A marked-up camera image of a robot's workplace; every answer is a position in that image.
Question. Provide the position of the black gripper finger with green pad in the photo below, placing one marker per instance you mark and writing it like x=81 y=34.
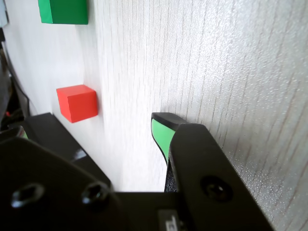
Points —
x=43 y=173
x=204 y=154

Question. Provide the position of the green cube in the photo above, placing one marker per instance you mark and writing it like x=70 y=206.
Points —
x=67 y=12

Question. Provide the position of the red cube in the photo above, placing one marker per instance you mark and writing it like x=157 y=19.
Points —
x=80 y=106

